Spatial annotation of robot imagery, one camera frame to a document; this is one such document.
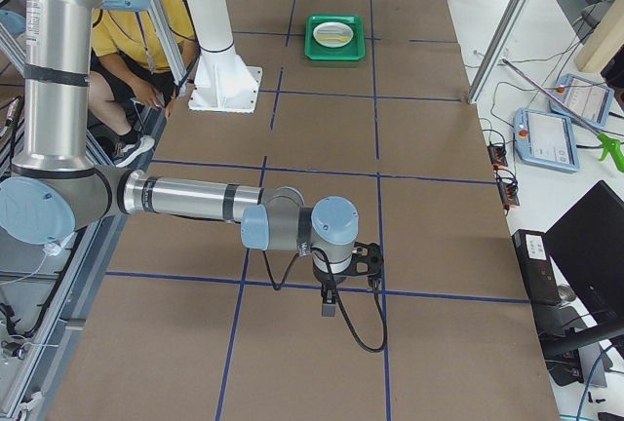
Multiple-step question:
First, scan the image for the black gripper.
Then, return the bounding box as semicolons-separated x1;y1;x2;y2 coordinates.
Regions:
313;263;347;318

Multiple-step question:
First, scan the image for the yellow plastic spoon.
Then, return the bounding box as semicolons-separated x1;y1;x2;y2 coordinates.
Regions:
317;35;352;48

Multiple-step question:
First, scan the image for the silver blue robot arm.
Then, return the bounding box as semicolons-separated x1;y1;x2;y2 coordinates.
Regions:
1;0;359;317

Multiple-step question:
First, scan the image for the black computer box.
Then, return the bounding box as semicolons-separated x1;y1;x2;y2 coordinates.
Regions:
512;229;561;306

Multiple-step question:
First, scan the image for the orange black power strip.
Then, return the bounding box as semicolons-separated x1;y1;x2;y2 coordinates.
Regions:
487;143;520;213

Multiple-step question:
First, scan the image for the green plastic tray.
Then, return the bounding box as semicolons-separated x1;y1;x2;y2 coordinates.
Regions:
304;15;366;61

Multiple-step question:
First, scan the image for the black monitor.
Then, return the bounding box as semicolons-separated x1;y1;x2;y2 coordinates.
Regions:
542;180;623;359

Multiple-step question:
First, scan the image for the near blue teach pendant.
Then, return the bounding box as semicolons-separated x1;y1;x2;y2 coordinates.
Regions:
513;108;580;172

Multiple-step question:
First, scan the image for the blue teach pendant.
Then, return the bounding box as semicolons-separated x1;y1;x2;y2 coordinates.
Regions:
513;108;580;172
553;74;614;130

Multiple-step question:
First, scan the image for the white round plate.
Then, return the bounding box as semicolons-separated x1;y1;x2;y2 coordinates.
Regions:
312;21;354;45

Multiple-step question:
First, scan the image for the person in yellow shirt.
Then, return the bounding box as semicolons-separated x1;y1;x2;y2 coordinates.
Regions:
89;10;175;168

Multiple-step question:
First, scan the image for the far blue teach pendant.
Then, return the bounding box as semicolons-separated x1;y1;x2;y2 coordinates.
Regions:
553;74;614;130

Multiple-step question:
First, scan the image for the wooden board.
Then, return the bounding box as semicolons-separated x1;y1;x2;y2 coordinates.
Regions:
574;0;623;73

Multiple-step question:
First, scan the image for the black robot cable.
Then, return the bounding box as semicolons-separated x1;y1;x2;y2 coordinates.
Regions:
261;245;389;354

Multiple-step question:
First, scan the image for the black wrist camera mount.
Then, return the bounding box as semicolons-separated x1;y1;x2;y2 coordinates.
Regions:
348;242;384;290

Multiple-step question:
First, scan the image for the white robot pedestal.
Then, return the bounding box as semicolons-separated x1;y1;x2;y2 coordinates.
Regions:
186;0;262;114

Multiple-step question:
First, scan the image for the aluminium side rail frame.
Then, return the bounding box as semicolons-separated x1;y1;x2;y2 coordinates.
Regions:
0;98;170;421

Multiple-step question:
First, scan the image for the green handled reacher grabber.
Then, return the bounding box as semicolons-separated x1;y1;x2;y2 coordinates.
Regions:
500;57;624;172

